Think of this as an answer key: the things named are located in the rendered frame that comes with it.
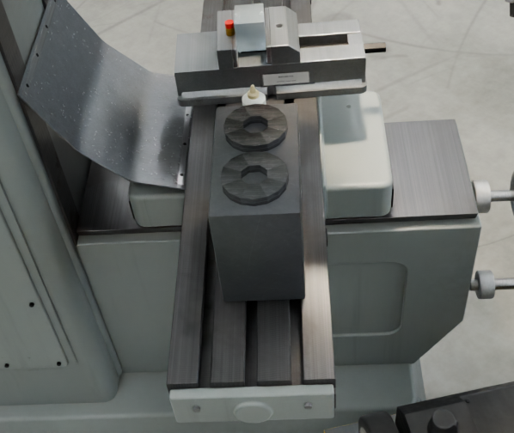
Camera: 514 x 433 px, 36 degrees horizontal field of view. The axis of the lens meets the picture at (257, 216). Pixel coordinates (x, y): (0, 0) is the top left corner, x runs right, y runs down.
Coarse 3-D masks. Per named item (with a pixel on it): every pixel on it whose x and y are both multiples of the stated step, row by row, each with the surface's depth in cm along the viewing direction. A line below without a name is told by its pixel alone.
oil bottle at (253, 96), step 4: (252, 88) 131; (248, 92) 132; (252, 92) 132; (256, 92) 132; (260, 92) 134; (244, 96) 133; (248, 96) 132; (252, 96) 132; (256, 96) 132; (260, 96) 133; (264, 96) 133; (244, 100) 133; (248, 100) 132; (252, 100) 132; (256, 100) 132; (260, 100) 132; (264, 100) 133; (244, 104) 132; (248, 104) 132
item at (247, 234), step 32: (224, 128) 111; (256, 128) 112; (288, 128) 112; (224, 160) 108; (256, 160) 106; (288, 160) 107; (224, 192) 104; (256, 192) 102; (288, 192) 103; (224, 224) 102; (256, 224) 102; (288, 224) 102; (224, 256) 107; (256, 256) 107; (288, 256) 107; (224, 288) 113; (256, 288) 112; (288, 288) 112
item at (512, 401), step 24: (504, 384) 138; (408, 408) 135; (432, 408) 133; (456, 408) 133; (480, 408) 135; (504, 408) 134; (408, 432) 132; (432, 432) 129; (456, 432) 128; (480, 432) 132; (504, 432) 131
